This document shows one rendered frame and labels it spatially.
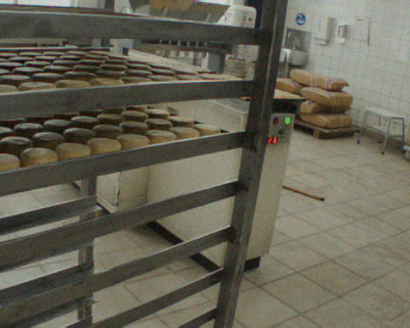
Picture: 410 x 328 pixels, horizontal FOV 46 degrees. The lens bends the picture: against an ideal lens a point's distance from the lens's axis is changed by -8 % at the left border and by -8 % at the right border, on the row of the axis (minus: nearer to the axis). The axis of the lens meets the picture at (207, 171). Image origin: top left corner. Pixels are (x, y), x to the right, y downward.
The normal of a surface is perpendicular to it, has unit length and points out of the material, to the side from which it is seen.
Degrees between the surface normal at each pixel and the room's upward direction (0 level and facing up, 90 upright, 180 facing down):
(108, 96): 90
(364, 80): 90
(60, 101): 90
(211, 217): 90
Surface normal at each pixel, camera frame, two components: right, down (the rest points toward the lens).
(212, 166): -0.78, 0.09
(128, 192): 0.61, 0.32
